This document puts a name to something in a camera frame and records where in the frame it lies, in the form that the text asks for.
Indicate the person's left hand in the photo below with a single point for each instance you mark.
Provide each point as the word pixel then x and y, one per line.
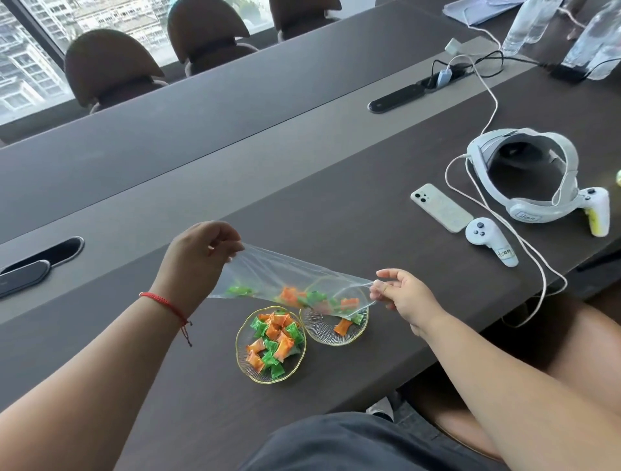
pixel 187 264

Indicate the person's right hand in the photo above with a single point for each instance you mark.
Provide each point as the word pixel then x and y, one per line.
pixel 412 301

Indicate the person's left thumb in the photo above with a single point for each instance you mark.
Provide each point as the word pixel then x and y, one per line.
pixel 232 252

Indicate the person's right thumb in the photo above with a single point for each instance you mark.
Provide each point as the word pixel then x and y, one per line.
pixel 390 274

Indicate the clear plastic bag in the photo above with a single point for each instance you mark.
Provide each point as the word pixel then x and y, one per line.
pixel 271 274

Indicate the person's left forearm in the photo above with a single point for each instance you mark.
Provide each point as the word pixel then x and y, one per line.
pixel 87 388

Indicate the person's right forearm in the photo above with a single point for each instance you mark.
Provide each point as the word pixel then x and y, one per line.
pixel 509 398

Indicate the green wrapped candy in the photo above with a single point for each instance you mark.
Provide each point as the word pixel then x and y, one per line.
pixel 358 319

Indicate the orange wrapped candy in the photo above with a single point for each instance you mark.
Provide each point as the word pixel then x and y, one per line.
pixel 342 326

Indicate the handful of wrapped candies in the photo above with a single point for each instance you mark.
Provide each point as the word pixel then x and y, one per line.
pixel 291 295

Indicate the white smartphone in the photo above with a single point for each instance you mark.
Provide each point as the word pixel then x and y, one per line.
pixel 441 207

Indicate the gold-rimmed glass plate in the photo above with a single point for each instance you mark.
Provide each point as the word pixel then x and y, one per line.
pixel 245 369
pixel 322 330

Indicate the pile of wrapped candies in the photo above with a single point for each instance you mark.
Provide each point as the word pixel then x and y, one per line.
pixel 274 342

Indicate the grey white shoe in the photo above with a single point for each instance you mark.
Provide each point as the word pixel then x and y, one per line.
pixel 385 407

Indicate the dark grey shorts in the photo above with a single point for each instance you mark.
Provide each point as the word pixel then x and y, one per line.
pixel 349 444

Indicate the black table socket hatch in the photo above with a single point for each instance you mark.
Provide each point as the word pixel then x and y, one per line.
pixel 398 99
pixel 24 279

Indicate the person's leg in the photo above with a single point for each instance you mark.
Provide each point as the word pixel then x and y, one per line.
pixel 577 330

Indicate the blue plug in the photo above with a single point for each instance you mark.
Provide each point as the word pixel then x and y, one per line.
pixel 444 77

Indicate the white VR headset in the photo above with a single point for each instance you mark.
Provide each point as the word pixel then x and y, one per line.
pixel 565 160

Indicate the white and yellow VR controller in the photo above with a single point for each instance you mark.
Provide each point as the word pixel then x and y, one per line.
pixel 597 213

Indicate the brown office chair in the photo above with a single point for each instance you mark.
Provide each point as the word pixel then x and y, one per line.
pixel 206 29
pixel 303 14
pixel 106 65

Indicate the black power adapter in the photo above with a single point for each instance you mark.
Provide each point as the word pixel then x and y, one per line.
pixel 567 73

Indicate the white papers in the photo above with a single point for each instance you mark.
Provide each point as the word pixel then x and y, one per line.
pixel 478 9

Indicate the clear plastic water bottle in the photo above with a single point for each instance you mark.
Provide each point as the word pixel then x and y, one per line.
pixel 599 39
pixel 526 24

